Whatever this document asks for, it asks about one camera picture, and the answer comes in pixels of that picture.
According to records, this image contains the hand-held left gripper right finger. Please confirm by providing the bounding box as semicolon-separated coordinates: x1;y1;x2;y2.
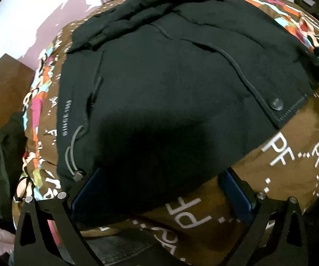
218;169;307;266

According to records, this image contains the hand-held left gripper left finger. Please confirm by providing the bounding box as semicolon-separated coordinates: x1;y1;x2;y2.
13;168;104;266

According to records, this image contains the black jacket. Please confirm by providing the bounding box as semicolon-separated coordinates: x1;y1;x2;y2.
55;0;315;217

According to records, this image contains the pile of dark clothes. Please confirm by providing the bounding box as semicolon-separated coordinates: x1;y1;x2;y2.
0;111;30;233

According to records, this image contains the brown printed blanket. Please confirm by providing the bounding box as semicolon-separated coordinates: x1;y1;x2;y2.
11;0;319;266

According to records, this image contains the wooden headboard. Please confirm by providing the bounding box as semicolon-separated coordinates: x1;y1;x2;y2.
0;54;37;145

